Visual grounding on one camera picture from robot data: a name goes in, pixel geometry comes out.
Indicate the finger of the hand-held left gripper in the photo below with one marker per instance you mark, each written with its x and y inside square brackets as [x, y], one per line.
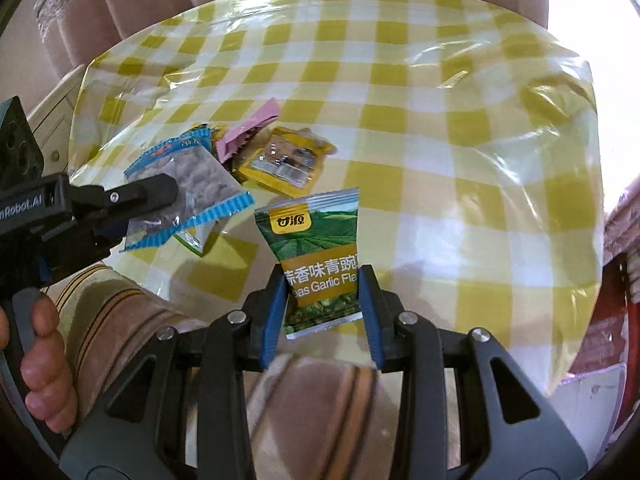
[145, 192]
[107, 232]

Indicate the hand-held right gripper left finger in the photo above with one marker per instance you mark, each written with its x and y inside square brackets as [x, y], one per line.
[274, 310]

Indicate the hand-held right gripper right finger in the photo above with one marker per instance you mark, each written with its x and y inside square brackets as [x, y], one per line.
[372, 315]

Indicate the blue clear seed packet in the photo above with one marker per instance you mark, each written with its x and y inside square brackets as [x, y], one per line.
[205, 175]

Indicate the green pea snack packet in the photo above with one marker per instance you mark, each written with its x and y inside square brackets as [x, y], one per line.
[310, 230]

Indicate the person's left hand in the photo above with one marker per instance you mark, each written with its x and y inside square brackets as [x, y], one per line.
[47, 370]

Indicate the small green white snack packet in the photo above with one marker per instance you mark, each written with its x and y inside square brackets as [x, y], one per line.
[192, 241]

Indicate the striped beige towel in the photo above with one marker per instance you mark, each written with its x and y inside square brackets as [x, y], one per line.
[125, 320]

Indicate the white cabinet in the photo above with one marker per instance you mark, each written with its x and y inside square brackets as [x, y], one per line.
[57, 110]

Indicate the pink snack packet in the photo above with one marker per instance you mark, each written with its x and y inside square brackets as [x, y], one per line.
[250, 122]

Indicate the yellow snack packet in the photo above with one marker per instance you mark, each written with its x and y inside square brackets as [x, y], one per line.
[295, 160]

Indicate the yellow white checkered tablecloth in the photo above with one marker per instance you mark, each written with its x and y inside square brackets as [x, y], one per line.
[425, 160]

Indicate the red plastic stool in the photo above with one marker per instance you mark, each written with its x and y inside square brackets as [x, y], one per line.
[615, 300]

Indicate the pink floral lace curtain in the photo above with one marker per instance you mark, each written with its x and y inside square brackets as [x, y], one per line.
[625, 220]

